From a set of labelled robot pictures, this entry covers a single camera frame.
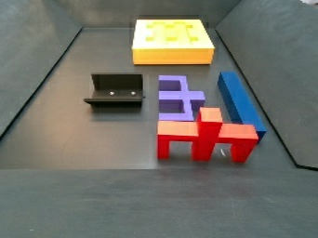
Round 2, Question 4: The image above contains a yellow puzzle board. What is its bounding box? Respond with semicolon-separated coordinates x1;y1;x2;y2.
132;20;215;65

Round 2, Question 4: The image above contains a purple puzzle piece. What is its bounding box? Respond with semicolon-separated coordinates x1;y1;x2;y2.
159;75;204;122

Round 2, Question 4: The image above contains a red puzzle piece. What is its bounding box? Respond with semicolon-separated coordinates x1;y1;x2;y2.
156;107;258;163

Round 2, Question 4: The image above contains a blue rectangular block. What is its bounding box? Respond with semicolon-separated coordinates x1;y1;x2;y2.
217;72;267;140

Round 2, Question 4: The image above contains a black metal bracket holder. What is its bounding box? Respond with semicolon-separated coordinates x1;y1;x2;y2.
84;73;144;105

